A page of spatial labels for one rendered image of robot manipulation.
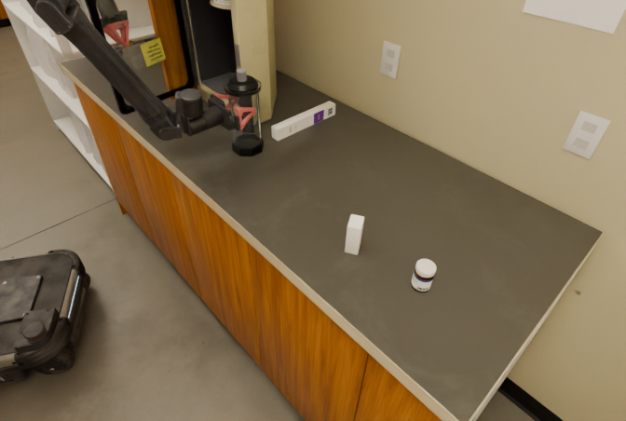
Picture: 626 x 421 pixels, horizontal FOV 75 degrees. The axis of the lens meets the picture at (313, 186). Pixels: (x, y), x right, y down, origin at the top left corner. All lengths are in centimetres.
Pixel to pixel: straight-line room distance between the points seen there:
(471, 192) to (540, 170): 20
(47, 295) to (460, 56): 183
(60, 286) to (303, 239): 130
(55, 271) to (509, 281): 181
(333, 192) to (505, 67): 58
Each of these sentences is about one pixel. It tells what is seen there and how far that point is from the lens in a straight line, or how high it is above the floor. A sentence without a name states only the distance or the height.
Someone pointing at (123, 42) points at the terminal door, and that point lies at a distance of 148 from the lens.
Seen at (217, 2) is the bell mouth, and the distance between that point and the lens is 143.
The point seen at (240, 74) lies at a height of 120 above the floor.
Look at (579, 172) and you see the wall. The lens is 131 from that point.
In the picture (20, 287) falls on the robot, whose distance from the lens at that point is 214.
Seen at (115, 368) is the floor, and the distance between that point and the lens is 206.
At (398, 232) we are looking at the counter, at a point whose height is 94.
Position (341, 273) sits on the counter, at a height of 94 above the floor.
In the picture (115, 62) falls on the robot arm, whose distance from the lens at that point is 110.
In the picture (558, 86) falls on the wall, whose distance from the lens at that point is 124.
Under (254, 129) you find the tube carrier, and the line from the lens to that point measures 129.
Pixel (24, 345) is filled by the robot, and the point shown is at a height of 28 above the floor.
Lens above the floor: 170
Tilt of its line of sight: 39 degrees down
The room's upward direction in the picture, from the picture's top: 2 degrees clockwise
